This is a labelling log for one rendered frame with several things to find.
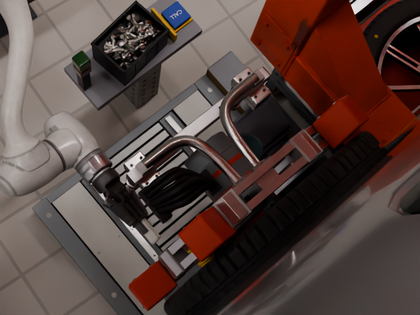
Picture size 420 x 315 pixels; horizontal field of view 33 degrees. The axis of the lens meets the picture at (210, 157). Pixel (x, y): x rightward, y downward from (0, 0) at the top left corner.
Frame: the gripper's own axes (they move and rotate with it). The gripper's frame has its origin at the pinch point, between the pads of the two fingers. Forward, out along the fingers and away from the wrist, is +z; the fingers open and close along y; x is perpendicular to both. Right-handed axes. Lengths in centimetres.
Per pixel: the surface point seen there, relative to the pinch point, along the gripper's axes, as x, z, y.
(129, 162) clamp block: 24.6, -12.2, 20.6
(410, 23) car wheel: 70, 1, -88
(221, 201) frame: 41, 9, 28
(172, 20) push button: 25, -48, -47
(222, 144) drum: 36.5, -2.4, 3.0
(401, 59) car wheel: 61, 8, -82
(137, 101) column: -15, -45, -63
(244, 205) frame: 44, 13, 26
